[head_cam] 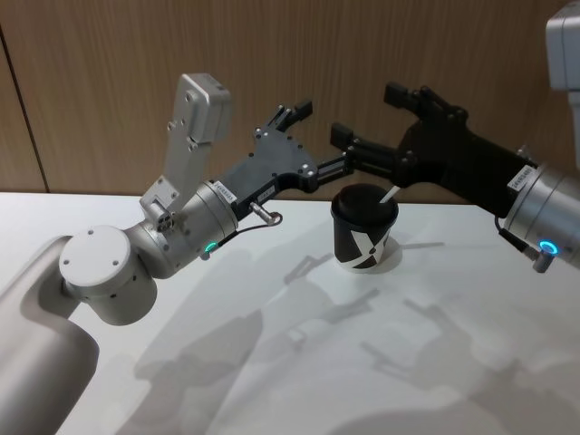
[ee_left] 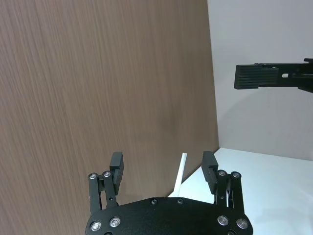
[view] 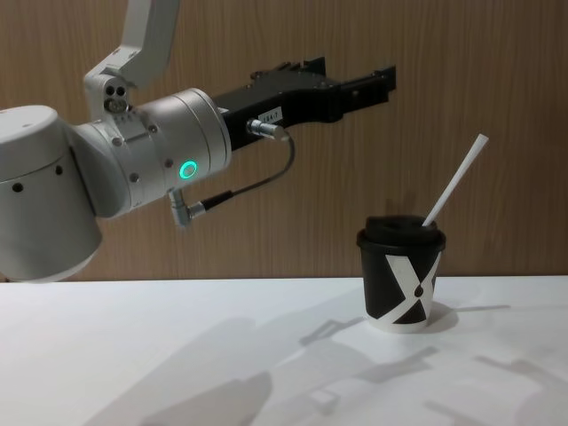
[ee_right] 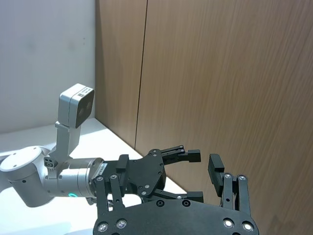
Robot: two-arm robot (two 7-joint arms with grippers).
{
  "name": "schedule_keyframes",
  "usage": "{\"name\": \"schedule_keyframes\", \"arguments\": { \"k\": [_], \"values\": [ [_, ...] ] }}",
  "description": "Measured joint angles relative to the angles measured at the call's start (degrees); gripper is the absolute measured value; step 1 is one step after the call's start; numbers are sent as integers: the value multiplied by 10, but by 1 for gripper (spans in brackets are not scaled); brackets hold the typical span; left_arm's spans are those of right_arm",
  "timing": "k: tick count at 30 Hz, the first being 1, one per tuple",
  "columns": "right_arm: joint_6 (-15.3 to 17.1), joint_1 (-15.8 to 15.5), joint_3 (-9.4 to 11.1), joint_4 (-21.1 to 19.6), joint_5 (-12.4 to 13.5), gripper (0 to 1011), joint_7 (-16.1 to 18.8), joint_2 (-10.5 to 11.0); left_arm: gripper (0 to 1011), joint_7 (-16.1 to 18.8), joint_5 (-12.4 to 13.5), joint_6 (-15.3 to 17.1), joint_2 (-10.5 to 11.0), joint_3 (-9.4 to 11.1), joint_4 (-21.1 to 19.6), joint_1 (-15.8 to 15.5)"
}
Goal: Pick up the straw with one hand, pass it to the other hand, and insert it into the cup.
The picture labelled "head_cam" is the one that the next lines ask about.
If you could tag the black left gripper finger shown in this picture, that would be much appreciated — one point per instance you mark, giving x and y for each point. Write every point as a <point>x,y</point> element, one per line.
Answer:
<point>333,168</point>
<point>290,115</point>

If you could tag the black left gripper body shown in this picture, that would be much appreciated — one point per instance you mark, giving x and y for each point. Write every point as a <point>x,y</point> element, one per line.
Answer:
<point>276,158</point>

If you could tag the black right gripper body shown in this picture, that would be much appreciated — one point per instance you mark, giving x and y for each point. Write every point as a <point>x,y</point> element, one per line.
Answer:
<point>457,158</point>

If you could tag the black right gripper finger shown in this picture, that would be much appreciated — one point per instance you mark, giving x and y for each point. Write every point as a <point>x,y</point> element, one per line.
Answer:
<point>421,102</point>
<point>367,154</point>

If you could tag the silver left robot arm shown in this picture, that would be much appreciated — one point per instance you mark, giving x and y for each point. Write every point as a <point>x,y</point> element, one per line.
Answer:
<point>104,272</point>

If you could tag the black plastic cup lid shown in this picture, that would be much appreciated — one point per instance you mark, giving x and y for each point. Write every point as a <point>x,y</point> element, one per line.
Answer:
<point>358,204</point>

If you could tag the white drinking straw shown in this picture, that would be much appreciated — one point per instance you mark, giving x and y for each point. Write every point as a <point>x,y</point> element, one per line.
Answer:
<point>389,196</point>

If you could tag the black and white paper cup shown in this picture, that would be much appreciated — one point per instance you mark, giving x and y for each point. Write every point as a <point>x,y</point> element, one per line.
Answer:
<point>362,249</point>

